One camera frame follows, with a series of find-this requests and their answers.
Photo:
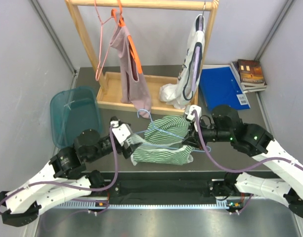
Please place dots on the orange hanger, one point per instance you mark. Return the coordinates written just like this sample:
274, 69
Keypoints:
132, 47

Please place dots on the white navy-trimmed tank top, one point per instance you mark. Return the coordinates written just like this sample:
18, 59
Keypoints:
179, 94

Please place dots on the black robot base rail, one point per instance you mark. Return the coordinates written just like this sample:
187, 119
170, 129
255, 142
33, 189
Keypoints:
168, 188

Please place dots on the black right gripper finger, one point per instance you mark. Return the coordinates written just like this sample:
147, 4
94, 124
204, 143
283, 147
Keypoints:
195, 145
190, 139

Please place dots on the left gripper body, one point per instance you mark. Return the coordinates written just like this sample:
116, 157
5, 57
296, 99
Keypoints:
106, 148

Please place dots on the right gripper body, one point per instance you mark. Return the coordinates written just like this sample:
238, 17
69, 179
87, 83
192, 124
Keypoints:
210, 133

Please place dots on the lilac hanger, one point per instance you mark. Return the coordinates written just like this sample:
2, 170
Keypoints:
197, 54

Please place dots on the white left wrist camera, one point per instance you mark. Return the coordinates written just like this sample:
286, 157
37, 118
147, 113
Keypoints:
121, 130

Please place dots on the wooden clothes rack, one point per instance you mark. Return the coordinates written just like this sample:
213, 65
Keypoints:
109, 94

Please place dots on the light blue wire hanger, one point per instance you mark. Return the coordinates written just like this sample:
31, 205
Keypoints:
153, 127

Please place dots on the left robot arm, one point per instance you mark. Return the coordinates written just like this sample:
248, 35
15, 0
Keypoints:
64, 177

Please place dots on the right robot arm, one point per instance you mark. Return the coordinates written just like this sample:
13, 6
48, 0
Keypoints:
277, 175

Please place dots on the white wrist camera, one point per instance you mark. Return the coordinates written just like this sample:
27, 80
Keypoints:
121, 130
189, 112

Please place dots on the teal plastic basket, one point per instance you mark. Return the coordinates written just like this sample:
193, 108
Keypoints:
72, 112

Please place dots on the mauve tank top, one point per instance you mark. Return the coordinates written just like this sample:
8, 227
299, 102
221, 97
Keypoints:
134, 86

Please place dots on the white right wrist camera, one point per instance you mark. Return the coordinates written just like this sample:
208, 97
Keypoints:
189, 112

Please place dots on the green white striped tank top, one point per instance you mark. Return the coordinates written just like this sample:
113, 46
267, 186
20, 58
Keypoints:
163, 148

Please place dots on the blue folder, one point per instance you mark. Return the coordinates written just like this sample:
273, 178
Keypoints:
219, 87

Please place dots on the stack of books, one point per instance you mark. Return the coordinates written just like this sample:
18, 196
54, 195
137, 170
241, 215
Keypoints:
249, 75

